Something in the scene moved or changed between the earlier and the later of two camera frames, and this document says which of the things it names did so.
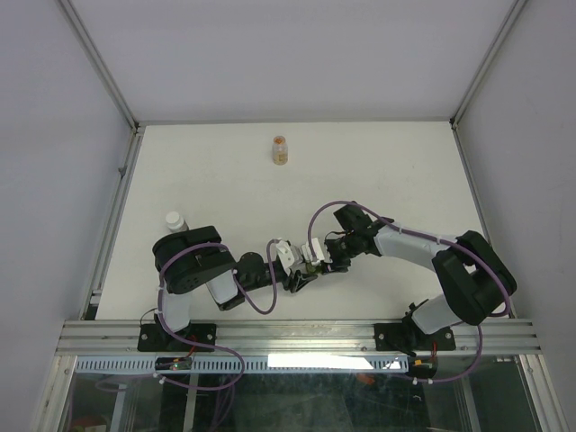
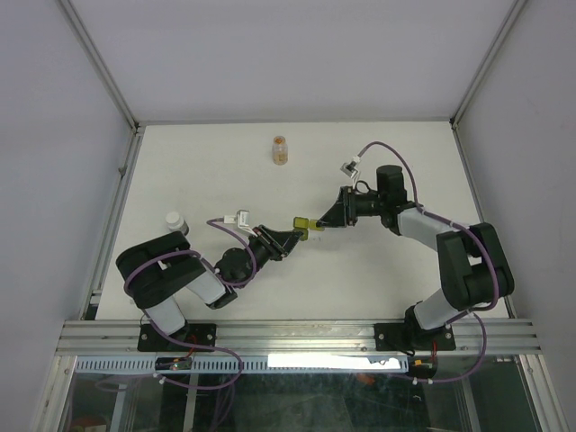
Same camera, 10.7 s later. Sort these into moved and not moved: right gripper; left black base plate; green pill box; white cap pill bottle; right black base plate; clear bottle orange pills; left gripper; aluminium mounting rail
Moved: right gripper; green pill box; left gripper
Not moved: aluminium mounting rail; left black base plate; clear bottle orange pills; right black base plate; white cap pill bottle
